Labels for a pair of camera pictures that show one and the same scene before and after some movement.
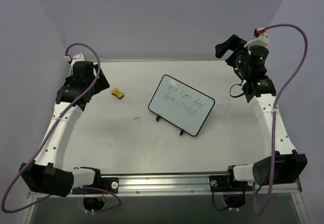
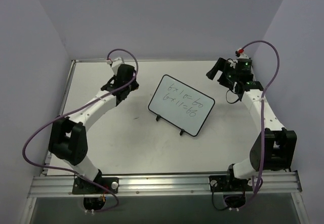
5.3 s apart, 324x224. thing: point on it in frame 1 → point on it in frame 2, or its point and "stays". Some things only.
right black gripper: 233,47 → 225,70
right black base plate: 227,183 stays
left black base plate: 111,184 stays
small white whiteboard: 180,105 stays
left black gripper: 100,82 → 117,88
